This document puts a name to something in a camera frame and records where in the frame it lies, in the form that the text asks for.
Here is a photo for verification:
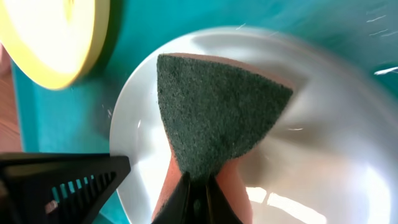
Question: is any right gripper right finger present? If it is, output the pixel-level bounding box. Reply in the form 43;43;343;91
205;176;242;224

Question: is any light blue plate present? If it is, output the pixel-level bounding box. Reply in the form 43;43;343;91
110;27;397;223

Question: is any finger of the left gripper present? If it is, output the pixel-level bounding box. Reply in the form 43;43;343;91
1;152;131;224

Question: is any yellow-green plate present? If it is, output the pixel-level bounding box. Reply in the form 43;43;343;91
1;0;111;90

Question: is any green sponge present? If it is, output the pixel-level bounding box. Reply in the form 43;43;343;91
152;53;294;223

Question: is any teal plastic tray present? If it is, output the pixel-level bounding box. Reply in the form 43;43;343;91
12;0;397;223

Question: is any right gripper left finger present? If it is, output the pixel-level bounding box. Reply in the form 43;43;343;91
152;172;194;224

